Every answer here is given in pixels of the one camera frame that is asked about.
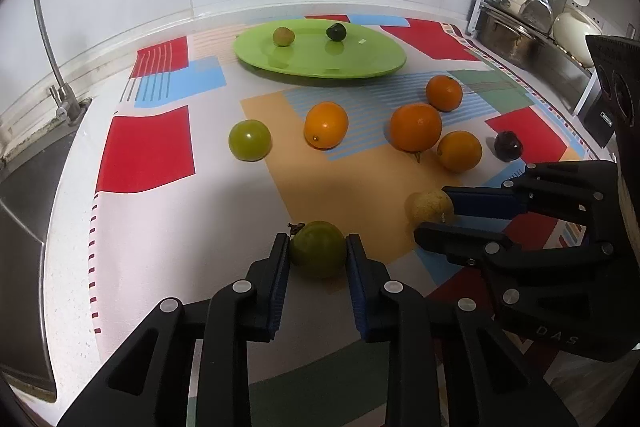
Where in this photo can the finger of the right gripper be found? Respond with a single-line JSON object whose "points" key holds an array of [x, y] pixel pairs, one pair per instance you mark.
{"points": [[495, 201], [467, 247]]}

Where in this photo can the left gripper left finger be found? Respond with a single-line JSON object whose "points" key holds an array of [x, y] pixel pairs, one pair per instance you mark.
{"points": [[146, 381]]}

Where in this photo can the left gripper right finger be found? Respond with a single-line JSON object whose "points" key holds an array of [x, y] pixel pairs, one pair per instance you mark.
{"points": [[449, 364]]}

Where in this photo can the dark purple plum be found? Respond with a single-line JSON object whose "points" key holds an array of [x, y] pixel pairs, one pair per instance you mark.
{"points": [[507, 146]]}

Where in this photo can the yellow-brown pear fruit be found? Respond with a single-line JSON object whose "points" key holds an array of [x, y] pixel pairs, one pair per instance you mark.
{"points": [[433, 206]]}

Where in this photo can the green lime fruit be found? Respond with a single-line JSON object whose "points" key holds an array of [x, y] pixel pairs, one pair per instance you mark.
{"points": [[318, 249]]}

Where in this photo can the orange oval fruit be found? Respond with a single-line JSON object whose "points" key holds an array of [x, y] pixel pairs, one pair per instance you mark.
{"points": [[326, 125]]}

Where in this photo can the curved steel kitchen faucet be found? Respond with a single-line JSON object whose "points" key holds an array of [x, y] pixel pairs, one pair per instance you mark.
{"points": [[68, 108]]}

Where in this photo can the orange fruit near right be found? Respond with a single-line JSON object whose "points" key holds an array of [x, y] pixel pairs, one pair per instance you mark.
{"points": [[459, 151]]}

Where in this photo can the large orange with stem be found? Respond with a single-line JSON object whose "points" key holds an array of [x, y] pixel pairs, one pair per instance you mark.
{"points": [[415, 127]]}

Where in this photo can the orange fruit far right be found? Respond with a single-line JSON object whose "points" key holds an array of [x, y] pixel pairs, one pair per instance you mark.
{"points": [[444, 93]]}

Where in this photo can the steel pot on rack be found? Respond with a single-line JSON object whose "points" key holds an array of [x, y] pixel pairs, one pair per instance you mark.
{"points": [[529, 50]]}

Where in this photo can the cream pot lid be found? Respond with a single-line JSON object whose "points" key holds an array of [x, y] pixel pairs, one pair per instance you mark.
{"points": [[570, 30]]}

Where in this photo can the steel spatula hanging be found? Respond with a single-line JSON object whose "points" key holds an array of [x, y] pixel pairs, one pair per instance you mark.
{"points": [[538, 14]]}

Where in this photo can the colourful patterned table mat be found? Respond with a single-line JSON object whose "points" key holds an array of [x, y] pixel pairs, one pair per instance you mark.
{"points": [[177, 215]]}

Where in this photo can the green oval plate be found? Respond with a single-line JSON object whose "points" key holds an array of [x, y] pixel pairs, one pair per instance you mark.
{"points": [[364, 53]]}

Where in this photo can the stainless steel sink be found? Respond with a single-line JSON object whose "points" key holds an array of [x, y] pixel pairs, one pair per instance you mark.
{"points": [[29, 180]]}

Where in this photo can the small dark green fruit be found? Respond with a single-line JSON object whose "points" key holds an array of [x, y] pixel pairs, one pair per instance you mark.
{"points": [[337, 32]]}

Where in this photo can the green round fruit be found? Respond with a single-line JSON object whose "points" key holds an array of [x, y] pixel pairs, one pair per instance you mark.
{"points": [[250, 140]]}

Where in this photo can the small brown-green fruit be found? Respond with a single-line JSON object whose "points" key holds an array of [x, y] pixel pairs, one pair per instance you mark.
{"points": [[283, 36]]}

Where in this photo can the white dish rack bracket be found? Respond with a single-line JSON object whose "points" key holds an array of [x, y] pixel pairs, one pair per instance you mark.
{"points": [[476, 17]]}

